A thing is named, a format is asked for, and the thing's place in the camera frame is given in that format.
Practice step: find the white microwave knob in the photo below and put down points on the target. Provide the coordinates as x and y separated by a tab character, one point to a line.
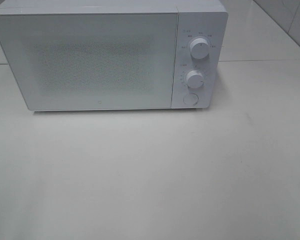
199	47
194	79

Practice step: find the white microwave door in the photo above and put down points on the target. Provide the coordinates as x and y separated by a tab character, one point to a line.
74	62

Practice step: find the white microwave oven body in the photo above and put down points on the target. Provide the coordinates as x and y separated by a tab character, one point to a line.
195	18

